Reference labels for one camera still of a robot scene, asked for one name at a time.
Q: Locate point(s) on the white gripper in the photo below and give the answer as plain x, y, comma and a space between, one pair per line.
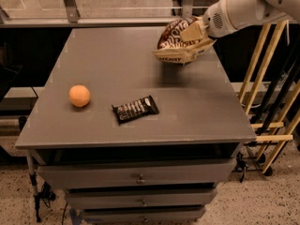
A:
217, 22

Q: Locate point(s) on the brown chip bag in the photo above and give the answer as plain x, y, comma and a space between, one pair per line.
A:
171, 48

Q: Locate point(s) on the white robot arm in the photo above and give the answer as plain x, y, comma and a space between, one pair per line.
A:
229, 16

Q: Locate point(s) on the black candy bar wrapper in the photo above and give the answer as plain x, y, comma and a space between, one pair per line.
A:
135, 109

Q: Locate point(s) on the yellow wooden rack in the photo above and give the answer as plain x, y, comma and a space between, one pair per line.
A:
266, 133

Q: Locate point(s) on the grey drawer cabinet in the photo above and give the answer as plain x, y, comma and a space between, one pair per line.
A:
199, 118

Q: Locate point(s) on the orange ball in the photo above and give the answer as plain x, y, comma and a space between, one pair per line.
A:
79, 95

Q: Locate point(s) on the top grey drawer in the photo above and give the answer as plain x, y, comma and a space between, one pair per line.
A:
137, 174

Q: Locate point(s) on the grey drawer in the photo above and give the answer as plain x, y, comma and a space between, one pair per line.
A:
144, 215
141, 198
137, 174

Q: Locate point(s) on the middle grey drawer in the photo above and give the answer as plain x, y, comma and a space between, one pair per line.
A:
141, 198

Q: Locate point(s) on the bottom grey drawer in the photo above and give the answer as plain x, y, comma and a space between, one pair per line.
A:
144, 215

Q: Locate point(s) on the metal tripod leg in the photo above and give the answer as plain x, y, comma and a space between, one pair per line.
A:
33, 179

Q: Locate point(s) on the metal railing frame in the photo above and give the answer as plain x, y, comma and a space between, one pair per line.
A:
91, 13

